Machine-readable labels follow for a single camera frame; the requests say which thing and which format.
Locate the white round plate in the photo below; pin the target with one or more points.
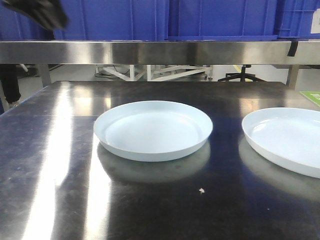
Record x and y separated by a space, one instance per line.
286 136
153 130

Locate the white shipping label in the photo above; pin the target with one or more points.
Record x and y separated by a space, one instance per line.
315 24

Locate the blue plastic crate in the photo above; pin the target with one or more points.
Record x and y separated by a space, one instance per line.
17 27
108 20

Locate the person leg dark trousers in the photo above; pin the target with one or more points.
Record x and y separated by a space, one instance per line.
10 85

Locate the blue plastic crate middle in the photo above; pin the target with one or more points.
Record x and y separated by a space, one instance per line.
108 20

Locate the white frame structure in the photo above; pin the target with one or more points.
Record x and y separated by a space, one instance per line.
152 73

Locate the blue crate with label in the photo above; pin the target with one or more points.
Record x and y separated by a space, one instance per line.
241 20

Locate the black office chair base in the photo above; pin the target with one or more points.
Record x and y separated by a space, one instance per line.
242 75

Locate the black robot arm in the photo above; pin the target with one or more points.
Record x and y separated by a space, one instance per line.
49 14

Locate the blue plastic crate left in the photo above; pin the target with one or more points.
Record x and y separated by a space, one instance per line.
17 27

